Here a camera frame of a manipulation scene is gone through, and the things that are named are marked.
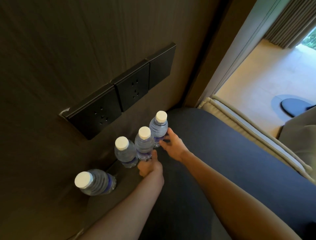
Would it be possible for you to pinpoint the beige upholstered chair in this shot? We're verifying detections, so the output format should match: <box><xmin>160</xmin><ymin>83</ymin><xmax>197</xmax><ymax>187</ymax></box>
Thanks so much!
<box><xmin>279</xmin><ymin>106</ymin><xmax>316</xmax><ymax>173</ymax></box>

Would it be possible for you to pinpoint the black table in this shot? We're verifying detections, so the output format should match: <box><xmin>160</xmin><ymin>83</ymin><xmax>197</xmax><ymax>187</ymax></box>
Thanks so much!
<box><xmin>81</xmin><ymin>107</ymin><xmax>316</xmax><ymax>240</ymax></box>

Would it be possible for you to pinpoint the clear water bottle blue label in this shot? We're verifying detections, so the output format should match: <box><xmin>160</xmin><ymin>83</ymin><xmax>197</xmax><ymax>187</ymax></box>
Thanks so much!
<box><xmin>134</xmin><ymin>126</ymin><xmax>155</xmax><ymax>161</ymax></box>
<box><xmin>149</xmin><ymin>110</ymin><xmax>169</xmax><ymax>148</ymax></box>
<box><xmin>114</xmin><ymin>136</ymin><xmax>139</xmax><ymax>169</ymax></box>
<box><xmin>74</xmin><ymin>169</ymin><xmax>117</xmax><ymax>196</ymax></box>

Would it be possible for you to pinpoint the person's right forearm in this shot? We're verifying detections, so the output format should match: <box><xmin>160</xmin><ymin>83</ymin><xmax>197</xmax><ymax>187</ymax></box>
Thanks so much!
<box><xmin>179</xmin><ymin>149</ymin><xmax>303</xmax><ymax>240</ymax></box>

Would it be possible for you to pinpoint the black wall socket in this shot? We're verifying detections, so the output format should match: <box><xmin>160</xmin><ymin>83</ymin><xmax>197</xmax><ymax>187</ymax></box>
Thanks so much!
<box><xmin>59</xmin><ymin>83</ymin><xmax>123</xmax><ymax>141</ymax></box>
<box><xmin>111</xmin><ymin>59</ymin><xmax>150</xmax><ymax>112</ymax></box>

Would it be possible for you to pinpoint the black blank wall panel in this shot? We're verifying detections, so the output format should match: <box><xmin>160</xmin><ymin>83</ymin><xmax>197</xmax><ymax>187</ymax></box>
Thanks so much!
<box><xmin>145</xmin><ymin>42</ymin><xmax>177</xmax><ymax>91</ymax></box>

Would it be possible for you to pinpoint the black round floor base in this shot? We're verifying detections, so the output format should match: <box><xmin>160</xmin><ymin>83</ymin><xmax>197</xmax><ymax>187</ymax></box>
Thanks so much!
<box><xmin>280</xmin><ymin>98</ymin><xmax>316</xmax><ymax>118</ymax></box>

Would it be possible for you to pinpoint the person's left forearm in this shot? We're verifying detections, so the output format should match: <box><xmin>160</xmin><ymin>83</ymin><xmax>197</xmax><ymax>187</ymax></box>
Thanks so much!
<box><xmin>79</xmin><ymin>170</ymin><xmax>165</xmax><ymax>240</ymax></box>

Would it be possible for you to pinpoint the person's right hand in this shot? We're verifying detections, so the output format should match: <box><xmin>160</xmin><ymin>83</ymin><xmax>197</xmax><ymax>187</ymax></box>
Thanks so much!
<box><xmin>159</xmin><ymin>127</ymin><xmax>190</xmax><ymax>163</ymax></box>

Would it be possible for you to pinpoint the grey pleated curtain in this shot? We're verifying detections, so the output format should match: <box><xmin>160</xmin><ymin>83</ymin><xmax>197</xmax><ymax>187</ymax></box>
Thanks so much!
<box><xmin>264</xmin><ymin>0</ymin><xmax>316</xmax><ymax>49</ymax></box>

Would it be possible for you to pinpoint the person's left hand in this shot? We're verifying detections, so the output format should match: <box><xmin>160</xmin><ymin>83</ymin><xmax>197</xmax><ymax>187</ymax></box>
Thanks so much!
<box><xmin>137</xmin><ymin>150</ymin><xmax>164</xmax><ymax>178</ymax></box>

